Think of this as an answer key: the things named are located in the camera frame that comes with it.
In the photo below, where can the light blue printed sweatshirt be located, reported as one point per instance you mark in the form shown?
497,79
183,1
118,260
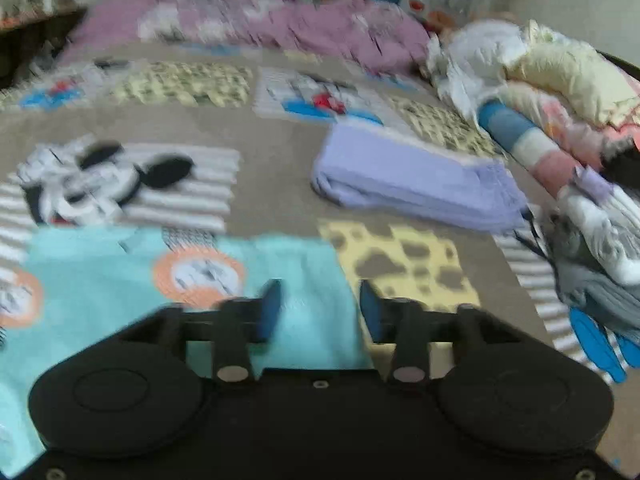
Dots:
80,285

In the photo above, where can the purple floral quilt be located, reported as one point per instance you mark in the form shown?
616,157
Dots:
377,35

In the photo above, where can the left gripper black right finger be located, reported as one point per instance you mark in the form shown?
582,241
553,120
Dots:
397,321

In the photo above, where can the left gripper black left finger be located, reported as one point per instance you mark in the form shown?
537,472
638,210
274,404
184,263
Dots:
238,323

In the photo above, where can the dark wooden shelf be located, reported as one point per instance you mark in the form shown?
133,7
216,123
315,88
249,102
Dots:
20,44

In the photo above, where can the brown Mickey Mouse blanket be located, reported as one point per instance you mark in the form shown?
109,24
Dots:
187,142

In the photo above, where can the pile of unfolded clothes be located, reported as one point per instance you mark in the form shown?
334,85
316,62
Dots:
570,117

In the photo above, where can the folded lavender garment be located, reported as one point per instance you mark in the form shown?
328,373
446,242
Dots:
360,166

